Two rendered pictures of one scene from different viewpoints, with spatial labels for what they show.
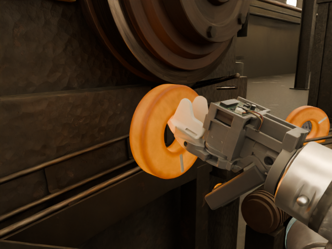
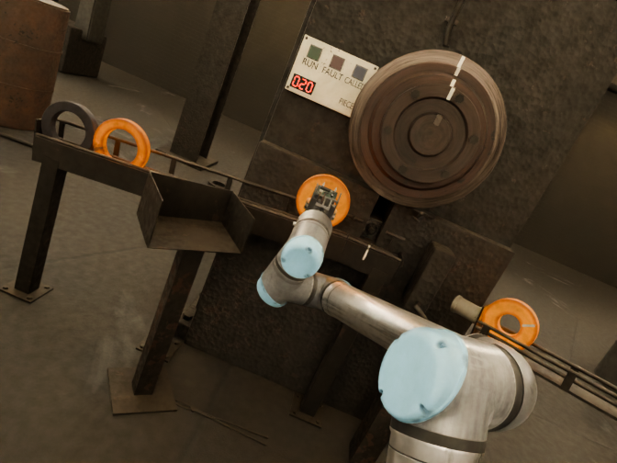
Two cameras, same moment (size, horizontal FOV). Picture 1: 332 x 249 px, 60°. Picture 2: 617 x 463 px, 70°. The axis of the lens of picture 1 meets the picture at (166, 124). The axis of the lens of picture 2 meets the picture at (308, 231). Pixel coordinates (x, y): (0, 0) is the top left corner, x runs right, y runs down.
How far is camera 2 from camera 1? 1.01 m
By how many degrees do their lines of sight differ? 43
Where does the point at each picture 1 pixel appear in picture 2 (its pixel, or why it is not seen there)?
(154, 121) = (308, 186)
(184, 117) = not seen: hidden behind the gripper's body
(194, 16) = (390, 152)
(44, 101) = (303, 163)
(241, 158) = not seen: hidden behind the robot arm
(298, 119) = (500, 305)
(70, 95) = (319, 168)
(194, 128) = not seen: hidden behind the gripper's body
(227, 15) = (431, 165)
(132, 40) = (356, 152)
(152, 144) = (303, 196)
